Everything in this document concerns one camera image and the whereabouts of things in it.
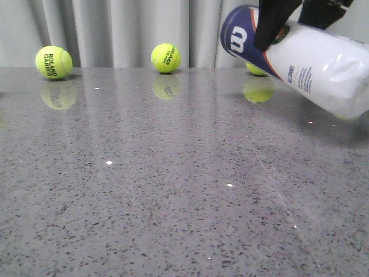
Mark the white tennis ball can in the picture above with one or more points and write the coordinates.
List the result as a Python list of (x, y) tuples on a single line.
[(329, 70)]

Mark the grey curtain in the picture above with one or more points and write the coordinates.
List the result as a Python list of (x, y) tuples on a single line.
[(115, 34)]

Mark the Wilson tennis ball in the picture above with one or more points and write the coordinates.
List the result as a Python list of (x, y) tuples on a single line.
[(255, 70)]

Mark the Head Team tennis ball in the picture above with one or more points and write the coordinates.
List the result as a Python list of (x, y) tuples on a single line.
[(165, 58)]

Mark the Roland Garros tennis ball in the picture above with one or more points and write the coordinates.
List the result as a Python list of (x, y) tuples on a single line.
[(53, 62)]

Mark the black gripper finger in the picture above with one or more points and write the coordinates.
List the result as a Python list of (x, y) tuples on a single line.
[(272, 15), (322, 13)]

